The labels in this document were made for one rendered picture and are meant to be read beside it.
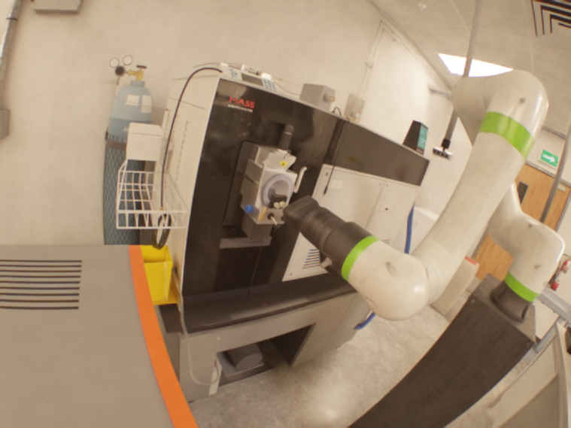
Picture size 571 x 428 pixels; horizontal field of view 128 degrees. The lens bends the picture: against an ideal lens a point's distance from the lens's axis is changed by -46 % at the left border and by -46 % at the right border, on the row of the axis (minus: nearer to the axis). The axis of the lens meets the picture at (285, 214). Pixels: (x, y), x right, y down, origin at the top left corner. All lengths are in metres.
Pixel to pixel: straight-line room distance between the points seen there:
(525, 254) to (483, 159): 0.35
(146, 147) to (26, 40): 1.28
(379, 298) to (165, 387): 0.30
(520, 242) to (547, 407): 1.39
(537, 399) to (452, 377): 1.16
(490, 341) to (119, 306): 0.80
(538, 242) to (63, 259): 0.97
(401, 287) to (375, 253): 0.07
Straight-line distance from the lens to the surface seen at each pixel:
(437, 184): 4.42
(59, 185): 1.89
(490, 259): 4.25
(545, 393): 1.91
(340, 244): 0.43
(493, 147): 0.50
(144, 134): 0.89
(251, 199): 0.64
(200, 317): 0.87
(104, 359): 0.30
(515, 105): 0.53
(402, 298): 0.38
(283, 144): 0.63
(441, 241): 0.49
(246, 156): 0.67
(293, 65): 2.07
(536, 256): 0.75
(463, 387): 0.86
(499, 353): 0.79
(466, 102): 0.66
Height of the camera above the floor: 1.38
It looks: 21 degrees down
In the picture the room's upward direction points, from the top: 18 degrees clockwise
